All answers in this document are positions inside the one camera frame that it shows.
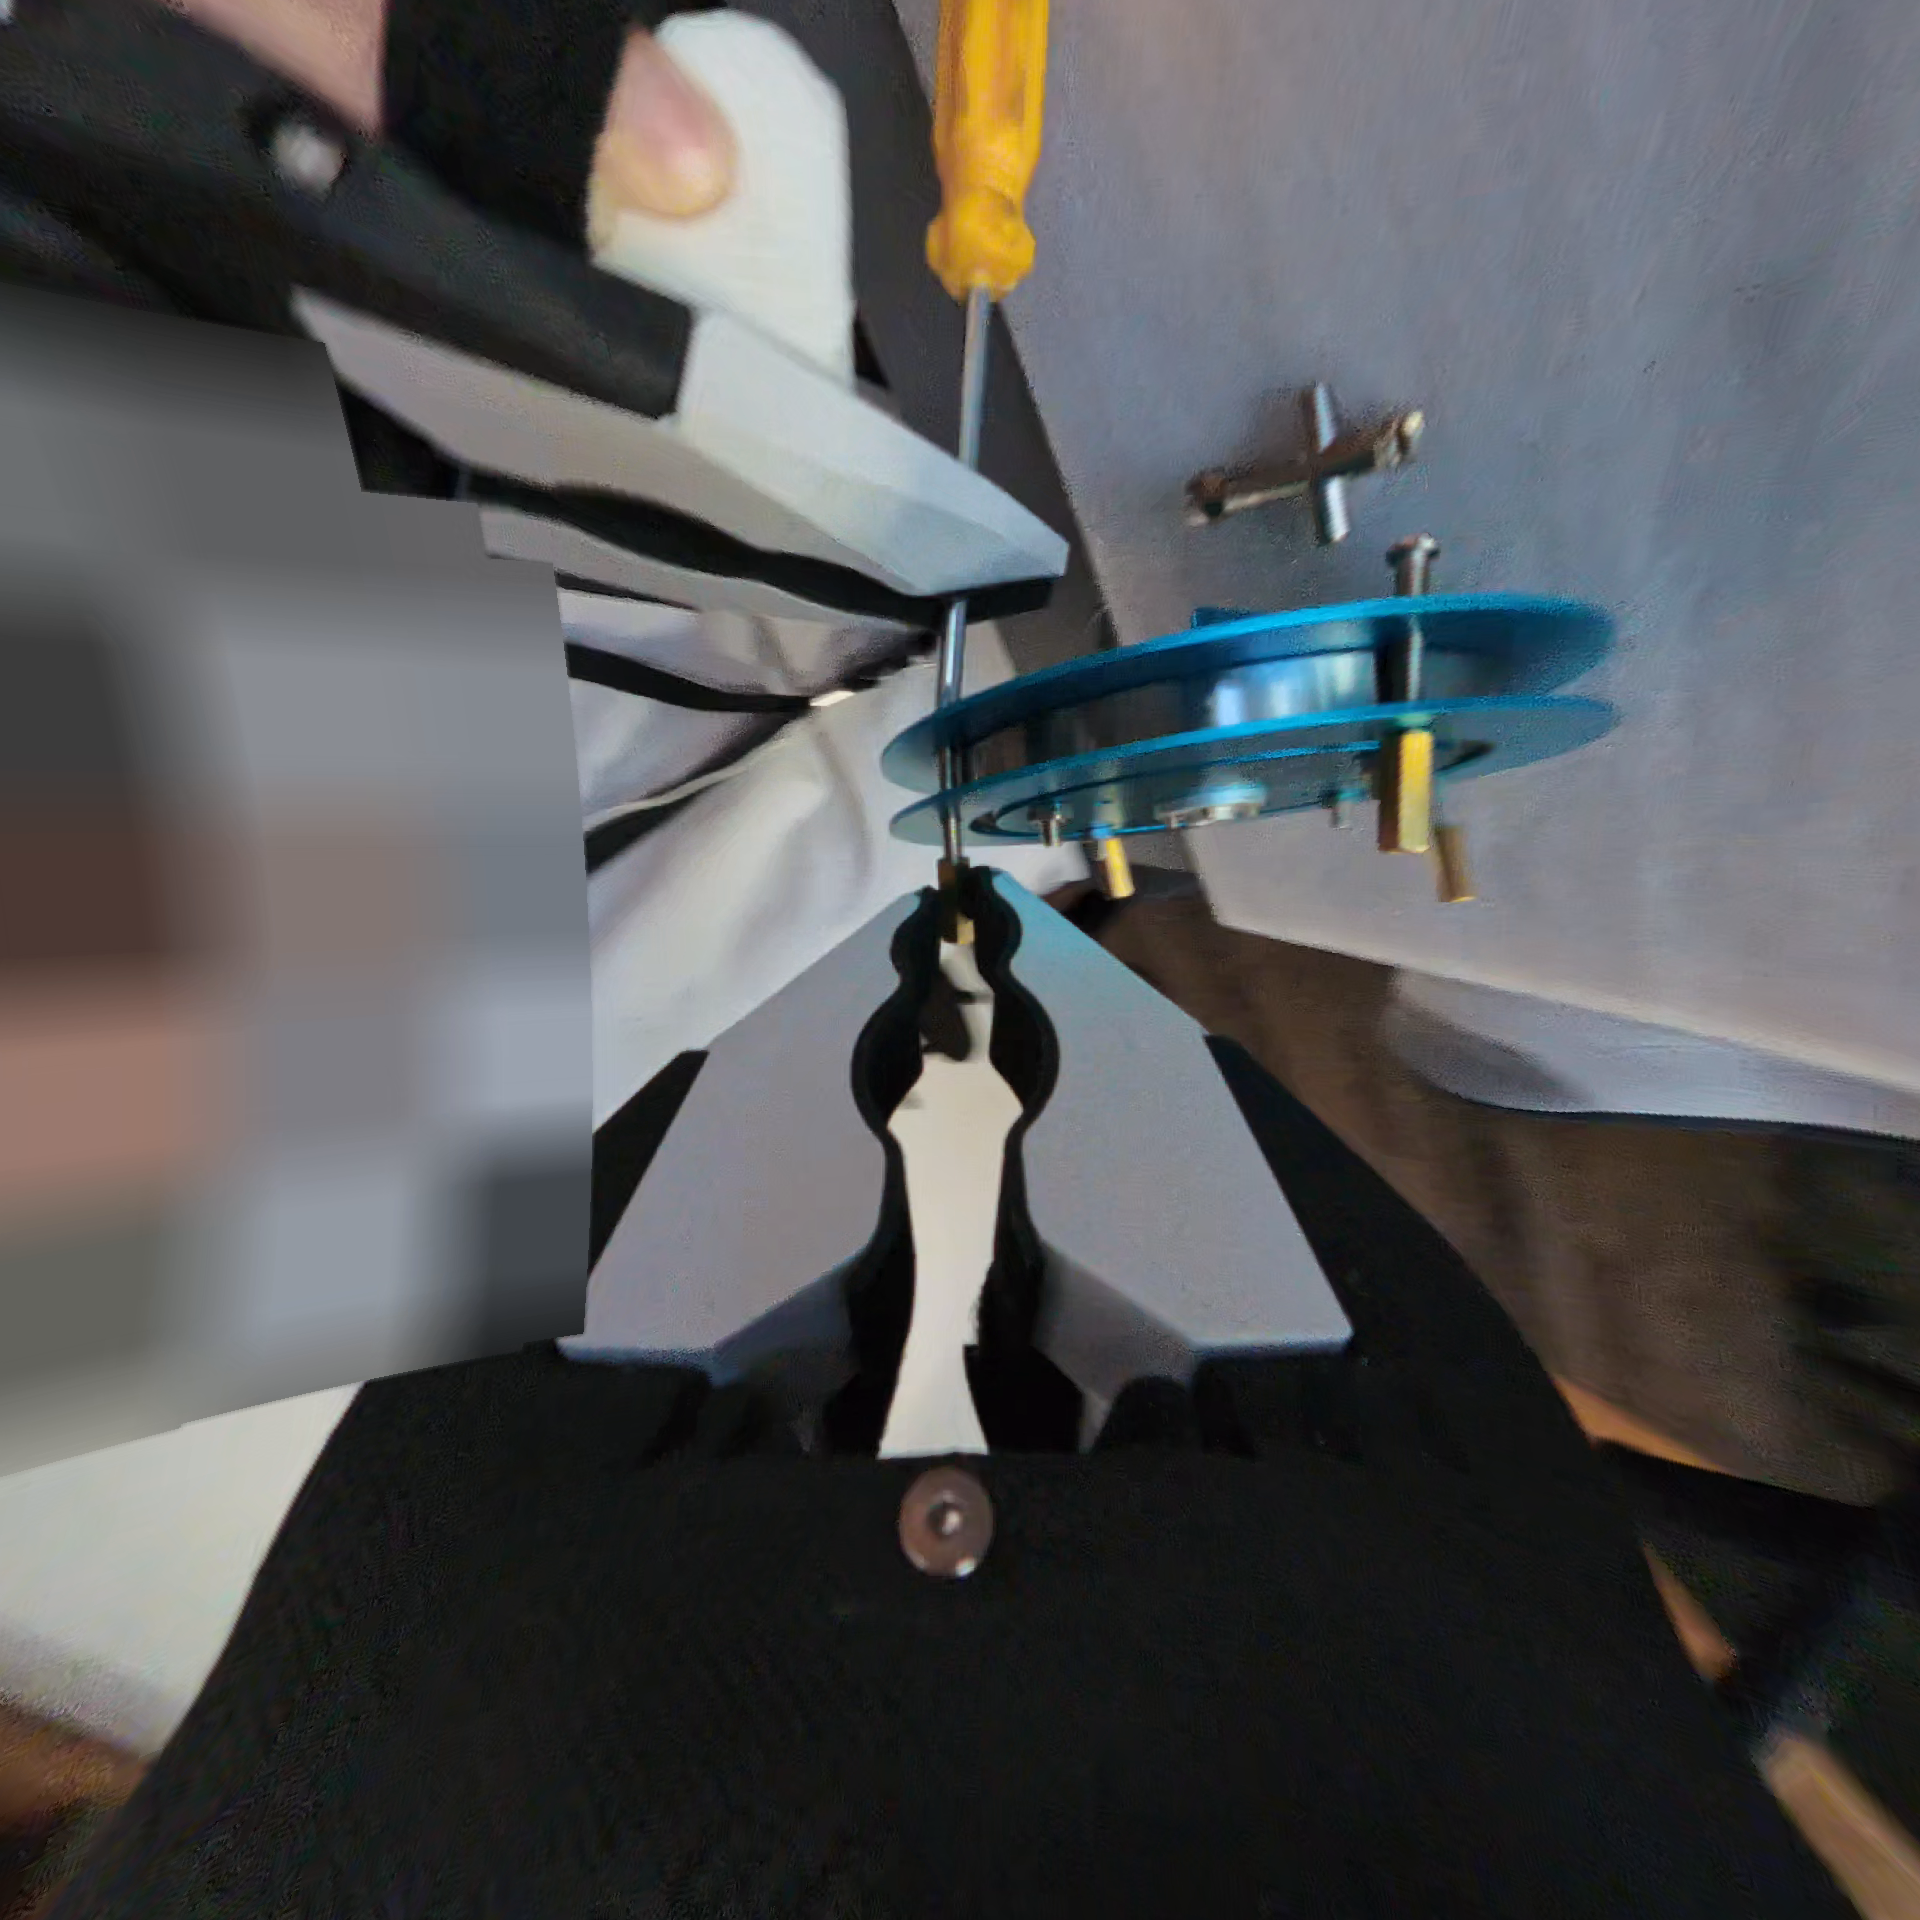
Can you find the white foam sheet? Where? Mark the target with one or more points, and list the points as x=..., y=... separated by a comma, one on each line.
x=1500, y=301

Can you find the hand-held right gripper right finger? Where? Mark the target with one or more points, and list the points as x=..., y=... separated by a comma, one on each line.
x=1171, y=1184

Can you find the person's white shirt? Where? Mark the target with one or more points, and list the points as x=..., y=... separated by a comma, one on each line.
x=704, y=932

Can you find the person's left hand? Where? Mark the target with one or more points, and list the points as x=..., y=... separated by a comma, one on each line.
x=668, y=142

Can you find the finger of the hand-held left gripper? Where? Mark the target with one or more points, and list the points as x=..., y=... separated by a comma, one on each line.
x=839, y=464
x=674, y=563

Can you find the metal cross wrench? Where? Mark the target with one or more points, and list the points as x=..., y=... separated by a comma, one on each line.
x=1320, y=464

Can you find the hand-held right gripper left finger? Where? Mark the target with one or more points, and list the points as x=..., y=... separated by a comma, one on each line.
x=751, y=1184

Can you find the blue round metal base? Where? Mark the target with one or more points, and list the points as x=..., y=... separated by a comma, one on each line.
x=1500, y=734

